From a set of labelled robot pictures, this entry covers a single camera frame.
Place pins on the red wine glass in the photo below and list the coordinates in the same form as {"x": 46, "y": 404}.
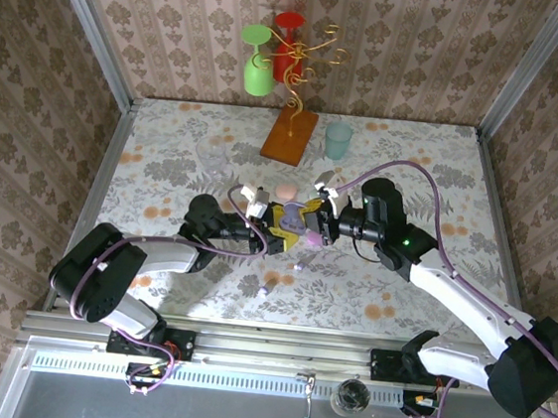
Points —
{"x": 290, "y": 20}

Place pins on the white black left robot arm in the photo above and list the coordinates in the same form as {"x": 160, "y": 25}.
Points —
{"x": 169, "y": 257}

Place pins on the aluminium table side rail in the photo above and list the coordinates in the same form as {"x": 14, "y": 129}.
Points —
{"x": 109, "y": 161}
{"x": 498, "y": 202}

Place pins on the black power connector block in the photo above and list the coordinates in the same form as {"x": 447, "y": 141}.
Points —
{"x": 142, "y": 374}
{"x": 413, "y": 400}

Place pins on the green wine glass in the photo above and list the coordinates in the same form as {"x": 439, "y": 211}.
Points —
{"x": 258, "y": 79}

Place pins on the clear glass tumbler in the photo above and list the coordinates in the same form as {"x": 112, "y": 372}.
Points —
{"x": 210, "y": 159}

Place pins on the teal plastic cup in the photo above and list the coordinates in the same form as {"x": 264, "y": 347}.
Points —
{"x": 338, "y": 143}

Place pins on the lavender earbud charging case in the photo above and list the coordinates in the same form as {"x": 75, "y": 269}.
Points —
{"x": 292, "y": 218}

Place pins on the clear glass jar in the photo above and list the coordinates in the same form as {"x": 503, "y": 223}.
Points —
{"x": 351, "y": 399}

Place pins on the aluminium frame corner post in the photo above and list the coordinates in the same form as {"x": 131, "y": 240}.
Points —
{"x": 527, "y": 70}
{"x": 91, "y": 24}

